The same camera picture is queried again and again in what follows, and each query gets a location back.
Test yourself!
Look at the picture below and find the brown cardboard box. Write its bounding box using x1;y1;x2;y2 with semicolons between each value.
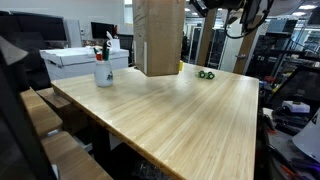
131;0;187;78

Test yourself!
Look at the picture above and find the white storage box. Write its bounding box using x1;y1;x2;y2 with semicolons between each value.
39;47;130;82

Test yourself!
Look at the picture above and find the green toy car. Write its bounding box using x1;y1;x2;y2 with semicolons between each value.
197;69;216;81

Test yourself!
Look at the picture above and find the white marker jar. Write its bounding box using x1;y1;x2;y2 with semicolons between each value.
93;59;115;89

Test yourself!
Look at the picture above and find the green marker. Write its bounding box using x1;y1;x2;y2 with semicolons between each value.
101;39;111;62

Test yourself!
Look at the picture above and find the black computer monitor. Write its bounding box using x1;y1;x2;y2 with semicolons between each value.
90;21;116;40

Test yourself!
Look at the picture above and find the brown cardboard carton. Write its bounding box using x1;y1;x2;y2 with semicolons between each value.
35;87;89;134

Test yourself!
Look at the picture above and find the wooden bench plank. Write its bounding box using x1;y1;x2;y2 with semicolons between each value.
19;87;64;139
39;130;114;180

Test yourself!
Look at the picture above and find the black metal shelf rack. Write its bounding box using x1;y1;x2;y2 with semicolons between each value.
253;19;320;81

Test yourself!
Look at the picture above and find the white small device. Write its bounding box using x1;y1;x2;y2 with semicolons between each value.
281;100;311;114

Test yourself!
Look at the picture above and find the black mesh chair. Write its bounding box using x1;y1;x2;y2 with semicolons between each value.
266;64;320;118

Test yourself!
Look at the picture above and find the large black monitor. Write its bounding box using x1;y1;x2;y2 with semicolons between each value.
0;10;68;43

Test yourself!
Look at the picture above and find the black foreground stand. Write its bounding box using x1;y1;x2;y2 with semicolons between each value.
0;34;58;180

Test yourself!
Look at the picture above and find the ceiling light panel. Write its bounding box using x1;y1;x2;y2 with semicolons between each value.
298;3;318;10

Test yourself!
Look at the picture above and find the wooden post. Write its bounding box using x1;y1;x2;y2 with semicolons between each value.
196;8;218;67
232;13;264;75

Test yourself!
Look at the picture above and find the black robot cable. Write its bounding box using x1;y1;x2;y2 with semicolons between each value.
223;0;275;40

